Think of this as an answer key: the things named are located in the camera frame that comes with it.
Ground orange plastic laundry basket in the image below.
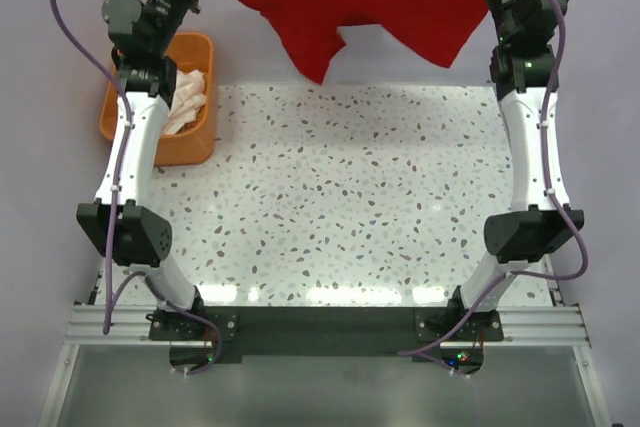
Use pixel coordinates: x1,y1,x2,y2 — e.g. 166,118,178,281
99,32,217,167

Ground purple cable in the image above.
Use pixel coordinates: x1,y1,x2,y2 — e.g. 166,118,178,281
48,0,224,377
398,0,590,373

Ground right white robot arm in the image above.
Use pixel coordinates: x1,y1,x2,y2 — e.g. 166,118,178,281
445,0,584,340

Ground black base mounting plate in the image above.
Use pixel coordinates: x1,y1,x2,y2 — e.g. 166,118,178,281
148,304,506,366

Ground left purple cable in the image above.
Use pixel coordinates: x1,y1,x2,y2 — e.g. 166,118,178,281
48,0,224,377

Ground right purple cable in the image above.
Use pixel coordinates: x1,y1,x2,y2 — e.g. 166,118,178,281
398,0,590,373

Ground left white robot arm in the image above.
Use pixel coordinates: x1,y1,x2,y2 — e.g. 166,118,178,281
76,0,207,339

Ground white t shirt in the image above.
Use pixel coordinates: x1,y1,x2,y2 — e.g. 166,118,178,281
162,70,207,135

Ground aluminium frame rail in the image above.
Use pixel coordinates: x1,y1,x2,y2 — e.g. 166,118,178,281
37,271,612,427

